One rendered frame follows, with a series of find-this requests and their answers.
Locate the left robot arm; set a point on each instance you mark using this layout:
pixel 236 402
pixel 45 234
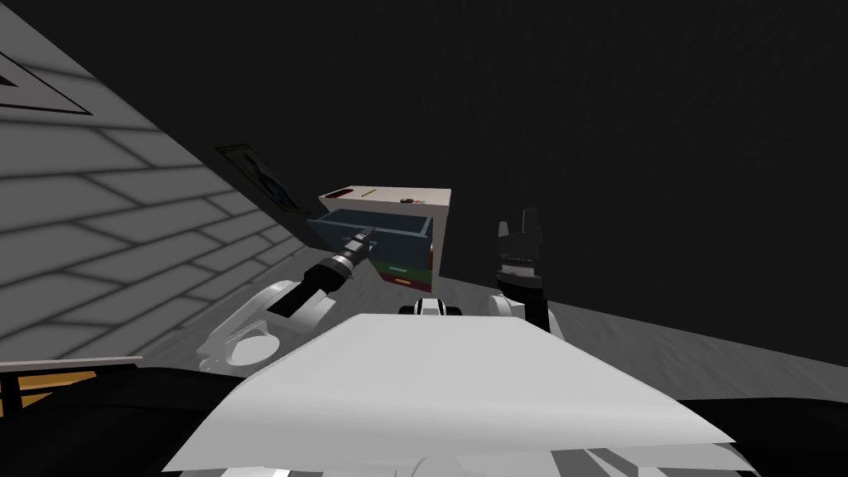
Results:
pixel 306 290

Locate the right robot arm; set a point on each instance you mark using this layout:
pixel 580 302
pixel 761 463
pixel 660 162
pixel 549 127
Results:
pixel 523 286

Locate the white cabinet with drawers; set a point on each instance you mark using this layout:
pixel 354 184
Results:
pixel 424 199

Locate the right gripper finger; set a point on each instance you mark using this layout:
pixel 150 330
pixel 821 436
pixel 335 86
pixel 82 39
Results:
pixel 531 222
pixel 503 230

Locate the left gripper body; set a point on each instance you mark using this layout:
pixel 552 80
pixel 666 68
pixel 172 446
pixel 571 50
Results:
pixel 356 249

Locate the blue drawer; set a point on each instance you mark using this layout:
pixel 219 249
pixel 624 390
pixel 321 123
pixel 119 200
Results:
pixel 404 246

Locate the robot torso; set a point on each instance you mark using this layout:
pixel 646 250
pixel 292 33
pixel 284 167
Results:
pixel 450 391

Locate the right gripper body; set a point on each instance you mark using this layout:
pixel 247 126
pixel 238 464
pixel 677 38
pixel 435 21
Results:
pixel 520 249

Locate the dark framed wall picture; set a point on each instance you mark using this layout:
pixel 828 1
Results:
pixel 265 177

